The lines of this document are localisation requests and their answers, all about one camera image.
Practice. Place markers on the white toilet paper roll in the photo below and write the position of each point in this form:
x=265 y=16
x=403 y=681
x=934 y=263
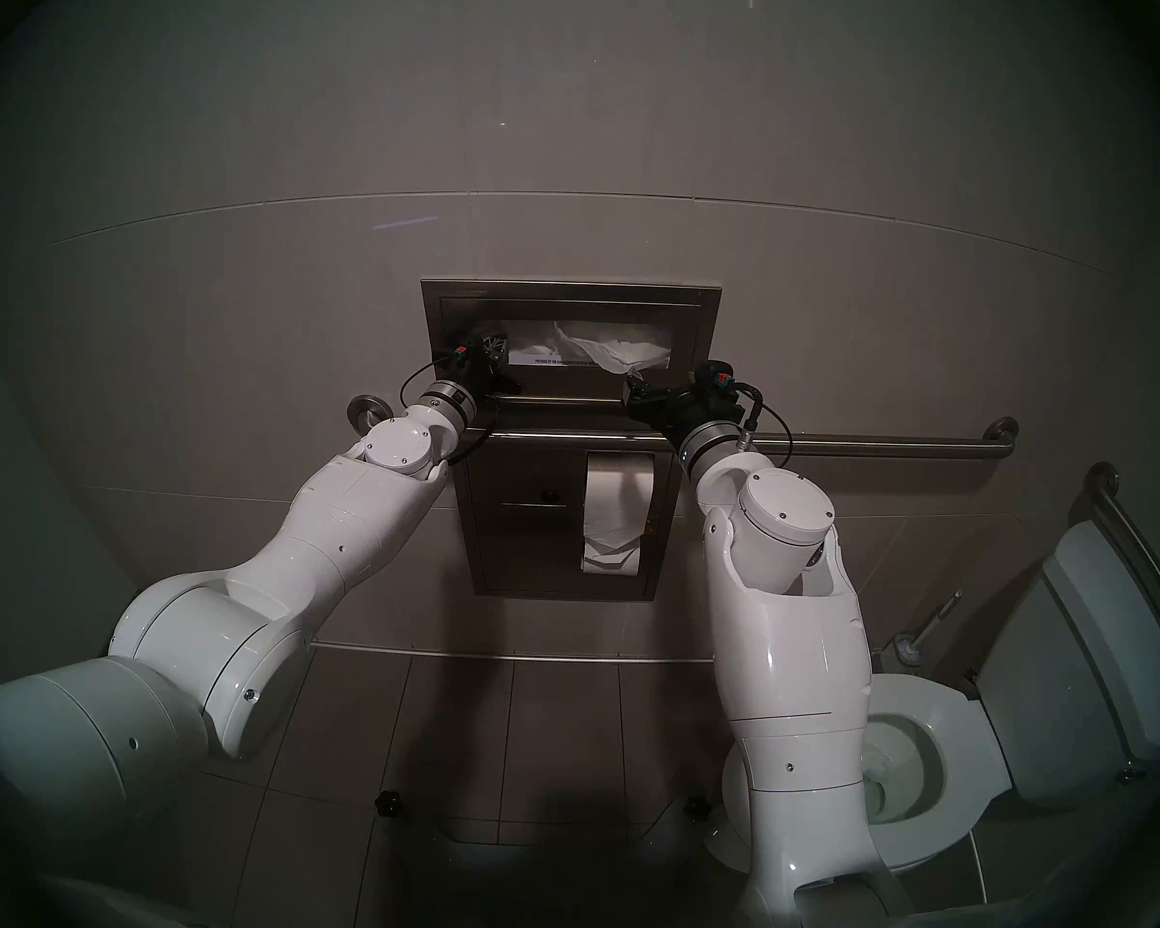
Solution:
x=607 y=510

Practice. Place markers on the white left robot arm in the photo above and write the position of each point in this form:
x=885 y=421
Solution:
x=348 y=539

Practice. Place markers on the white toilet brush with holder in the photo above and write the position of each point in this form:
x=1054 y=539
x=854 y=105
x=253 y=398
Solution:
x=904 y=651

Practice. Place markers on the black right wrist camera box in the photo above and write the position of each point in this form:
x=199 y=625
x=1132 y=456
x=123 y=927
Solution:
x=717 y=373

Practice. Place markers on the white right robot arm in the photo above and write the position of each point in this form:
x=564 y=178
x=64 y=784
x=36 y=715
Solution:
x=783 y=646

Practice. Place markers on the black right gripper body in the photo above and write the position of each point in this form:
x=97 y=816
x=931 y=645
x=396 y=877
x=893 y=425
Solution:
x=681 y=412

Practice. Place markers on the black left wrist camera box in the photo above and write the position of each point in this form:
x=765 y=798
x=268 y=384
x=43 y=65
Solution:
x=459 y=349

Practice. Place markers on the stainless steel recessed dispenser unit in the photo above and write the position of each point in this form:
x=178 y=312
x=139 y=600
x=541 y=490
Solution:
x=532 y=539

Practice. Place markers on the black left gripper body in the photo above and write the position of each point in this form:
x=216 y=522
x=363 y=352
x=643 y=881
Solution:
x=498 y=375

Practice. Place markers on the long steel grab bar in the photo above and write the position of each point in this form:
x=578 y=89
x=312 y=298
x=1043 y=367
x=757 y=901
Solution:
x=880 y=443

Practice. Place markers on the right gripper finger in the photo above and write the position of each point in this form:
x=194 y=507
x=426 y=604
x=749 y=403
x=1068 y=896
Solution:
x=641 y=407
x=636 y=387

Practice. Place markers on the black star knob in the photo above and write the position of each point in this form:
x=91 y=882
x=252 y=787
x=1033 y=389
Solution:
x=387 y=802
x=698 y=806

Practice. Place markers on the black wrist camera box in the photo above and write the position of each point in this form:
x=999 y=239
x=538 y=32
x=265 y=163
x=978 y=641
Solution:
x=459 y=349
x=717 y=373

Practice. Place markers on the white toilet with tank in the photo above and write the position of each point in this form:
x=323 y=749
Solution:
x=1092 y=684

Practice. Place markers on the short steel grab bar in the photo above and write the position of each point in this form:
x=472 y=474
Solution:
x=1136 y=549

